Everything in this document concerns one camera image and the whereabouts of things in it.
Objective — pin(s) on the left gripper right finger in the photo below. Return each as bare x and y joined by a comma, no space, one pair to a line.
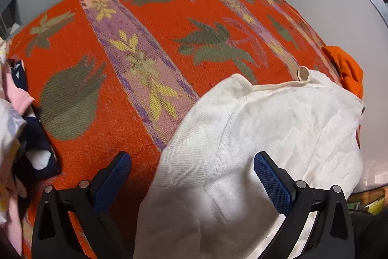
331,235

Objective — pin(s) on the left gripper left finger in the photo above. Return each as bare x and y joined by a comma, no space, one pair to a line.
53,233

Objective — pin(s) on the cream white knit sweater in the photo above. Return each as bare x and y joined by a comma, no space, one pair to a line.
206,201

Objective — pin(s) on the floral pink clothes pile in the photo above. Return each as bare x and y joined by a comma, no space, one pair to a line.
26,153

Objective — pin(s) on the orange garment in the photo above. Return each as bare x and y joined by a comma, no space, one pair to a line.
349,72

